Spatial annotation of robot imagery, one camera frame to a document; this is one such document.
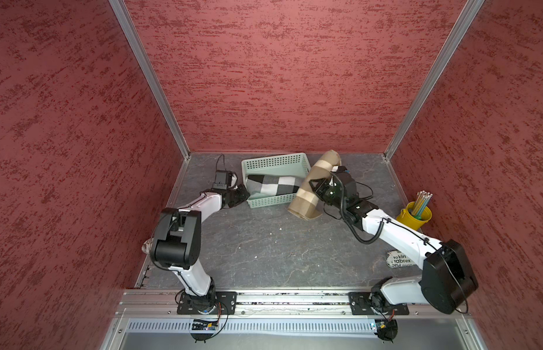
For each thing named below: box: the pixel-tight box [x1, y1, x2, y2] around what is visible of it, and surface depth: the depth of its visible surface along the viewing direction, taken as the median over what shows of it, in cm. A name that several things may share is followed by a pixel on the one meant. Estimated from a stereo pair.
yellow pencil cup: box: [396, 201, 433, 231], surface depth 89 cm
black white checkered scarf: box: [245, 174, 303, 198], surface depth 102 cm
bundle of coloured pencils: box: [412, 190, 434, 220], surface depth 87 cm
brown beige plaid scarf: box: [287, 149, 342, 221], surface depth 80 cm
